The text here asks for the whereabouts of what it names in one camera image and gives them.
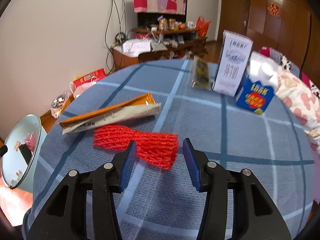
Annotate dark snack packet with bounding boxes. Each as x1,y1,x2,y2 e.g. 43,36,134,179
190,56,210,90

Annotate white tall carton box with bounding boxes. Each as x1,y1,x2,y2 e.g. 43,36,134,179
213,30,253,96

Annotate wooden tv cabinet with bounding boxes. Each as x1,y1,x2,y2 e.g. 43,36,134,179
111,28,208,70

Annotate light blue trash bin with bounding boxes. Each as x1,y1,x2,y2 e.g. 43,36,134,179
1,114,47,193

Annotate wooden wardrobe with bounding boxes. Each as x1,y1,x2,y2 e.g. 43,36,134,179
247,0,319,76

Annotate hanging power cables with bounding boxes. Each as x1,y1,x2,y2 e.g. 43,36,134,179
104,0,128,74

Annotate pink heart quilt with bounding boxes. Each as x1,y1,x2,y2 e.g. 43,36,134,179
276,67,319,154

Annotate television with patchwork cover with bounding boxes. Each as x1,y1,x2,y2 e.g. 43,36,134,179
133,0,187,27

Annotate white box on cabinet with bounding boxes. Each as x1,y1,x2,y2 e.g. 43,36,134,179
122,39,151,54

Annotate blue plaid bed blanket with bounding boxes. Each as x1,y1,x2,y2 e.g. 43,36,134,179
22,59,316,240

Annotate white mug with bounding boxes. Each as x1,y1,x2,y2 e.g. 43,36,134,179
187,21,196,29

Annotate orange plastic bag on cabinet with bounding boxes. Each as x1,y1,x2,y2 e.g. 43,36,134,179
196,16,211,37

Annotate blue white tissue box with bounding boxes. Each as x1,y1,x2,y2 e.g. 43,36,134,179
236,51,278,115

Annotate clear bag of scraps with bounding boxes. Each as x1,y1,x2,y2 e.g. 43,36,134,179
50,92,69,119

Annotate wooden door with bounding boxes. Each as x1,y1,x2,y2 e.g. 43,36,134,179
217,0,250,42

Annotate red mask box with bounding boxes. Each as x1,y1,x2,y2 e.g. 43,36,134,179
69,68,106,99

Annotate red double happiness decal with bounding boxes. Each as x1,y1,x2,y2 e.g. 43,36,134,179
267,3,280,17

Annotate red knitted cloth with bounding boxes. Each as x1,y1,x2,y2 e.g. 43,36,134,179
93,124,180,170

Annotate black knitted cloth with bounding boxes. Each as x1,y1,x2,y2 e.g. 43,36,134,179
18,144,32,165

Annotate orange silver snack wrapper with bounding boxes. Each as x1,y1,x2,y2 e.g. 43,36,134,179
59,93,161,134

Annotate cow print pillow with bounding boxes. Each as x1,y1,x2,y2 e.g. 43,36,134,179
259,47,319,99

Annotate pink red plastic bag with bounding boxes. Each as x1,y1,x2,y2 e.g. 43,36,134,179
24,132,36,152

